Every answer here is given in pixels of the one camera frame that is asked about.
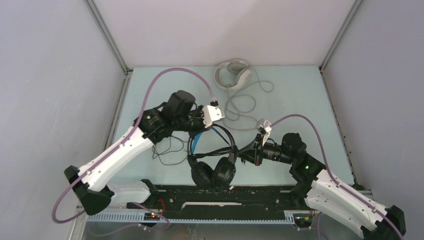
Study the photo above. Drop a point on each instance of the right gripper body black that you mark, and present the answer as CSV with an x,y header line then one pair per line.
x,y
272,151

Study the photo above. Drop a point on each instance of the white over-ear headphones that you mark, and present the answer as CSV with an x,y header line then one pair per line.
x,y
240,72

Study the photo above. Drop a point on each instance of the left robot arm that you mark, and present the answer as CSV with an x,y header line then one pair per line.
x,y
91,182

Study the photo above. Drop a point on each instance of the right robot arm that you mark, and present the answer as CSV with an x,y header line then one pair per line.
x,y
325,192

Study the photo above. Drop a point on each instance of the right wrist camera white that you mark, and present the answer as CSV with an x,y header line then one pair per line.
x,y
264,128

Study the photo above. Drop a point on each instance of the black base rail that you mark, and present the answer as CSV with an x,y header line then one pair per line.
x,y
241,203

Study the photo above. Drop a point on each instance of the aluminium frame post right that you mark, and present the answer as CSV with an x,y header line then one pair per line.
x,y
357,4

